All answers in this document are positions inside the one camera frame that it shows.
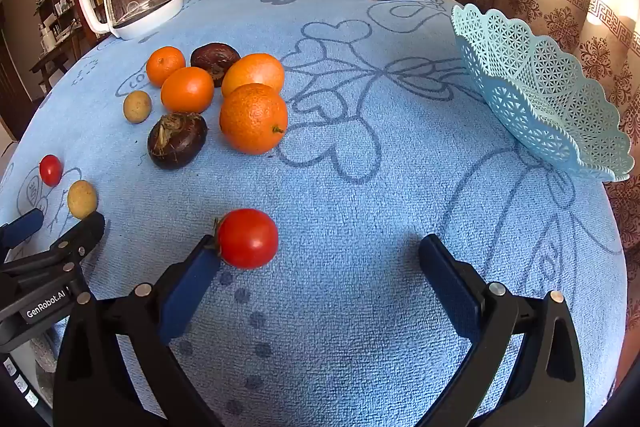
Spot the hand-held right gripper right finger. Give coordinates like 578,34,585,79
417,234,587,427

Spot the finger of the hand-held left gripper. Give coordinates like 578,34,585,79
0,212,107,293
0,208,45,253

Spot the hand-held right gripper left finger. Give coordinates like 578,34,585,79
52,234,223,427

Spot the yellow-brown longan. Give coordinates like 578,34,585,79
123,90,152,124
67,180,98,220

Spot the large rough-skinned orange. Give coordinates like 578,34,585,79
219,83,289,155

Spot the small orange mandarin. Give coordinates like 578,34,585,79
146,46,187,88

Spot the light blue lattice basket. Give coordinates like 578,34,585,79
450,3,636,182

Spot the blue printed blanket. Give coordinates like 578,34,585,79
0,0,628,427

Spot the dark wooden desk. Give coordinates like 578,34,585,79
30,27,96,90

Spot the small wooden shelf unit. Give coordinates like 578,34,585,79
34,0,83,52

